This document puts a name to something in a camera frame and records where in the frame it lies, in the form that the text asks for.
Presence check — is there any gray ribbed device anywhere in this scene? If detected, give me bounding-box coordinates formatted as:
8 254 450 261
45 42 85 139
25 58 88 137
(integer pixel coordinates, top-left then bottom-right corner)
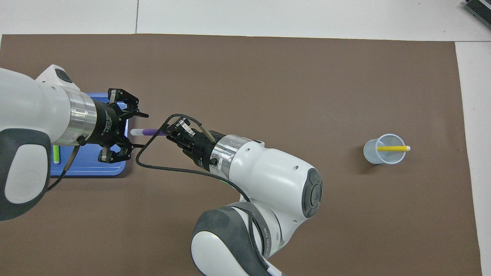
463 0 491 28

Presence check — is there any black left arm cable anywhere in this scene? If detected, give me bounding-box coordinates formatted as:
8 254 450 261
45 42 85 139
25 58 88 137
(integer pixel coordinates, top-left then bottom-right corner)
46 136 83 192

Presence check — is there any blue plastic tray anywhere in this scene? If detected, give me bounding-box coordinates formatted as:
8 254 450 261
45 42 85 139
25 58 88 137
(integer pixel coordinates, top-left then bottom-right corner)
50 92 130 177

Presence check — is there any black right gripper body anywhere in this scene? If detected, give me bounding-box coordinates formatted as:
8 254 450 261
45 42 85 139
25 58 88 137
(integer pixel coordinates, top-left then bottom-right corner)
183 130 227 173

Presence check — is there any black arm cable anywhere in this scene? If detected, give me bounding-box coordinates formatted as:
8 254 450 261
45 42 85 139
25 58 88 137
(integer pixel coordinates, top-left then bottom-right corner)
135 113 284 276
46 136 83 192

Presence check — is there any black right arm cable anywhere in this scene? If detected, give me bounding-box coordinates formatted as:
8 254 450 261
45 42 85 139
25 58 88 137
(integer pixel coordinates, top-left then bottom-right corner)
135 113 284 276

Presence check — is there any brown table mat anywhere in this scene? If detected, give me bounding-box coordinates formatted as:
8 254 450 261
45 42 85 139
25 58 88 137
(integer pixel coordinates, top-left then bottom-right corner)
0 34 483 276

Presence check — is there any translucent plastic cup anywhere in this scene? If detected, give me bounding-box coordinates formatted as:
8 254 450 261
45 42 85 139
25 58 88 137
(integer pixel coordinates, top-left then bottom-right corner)
363 133 406 165

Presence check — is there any purple pen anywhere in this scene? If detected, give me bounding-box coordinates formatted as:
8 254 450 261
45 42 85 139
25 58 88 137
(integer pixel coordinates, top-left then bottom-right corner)
130 128 169 137

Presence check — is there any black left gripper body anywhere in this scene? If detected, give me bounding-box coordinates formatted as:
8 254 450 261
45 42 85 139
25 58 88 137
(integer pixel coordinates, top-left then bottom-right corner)
86 98 130 148

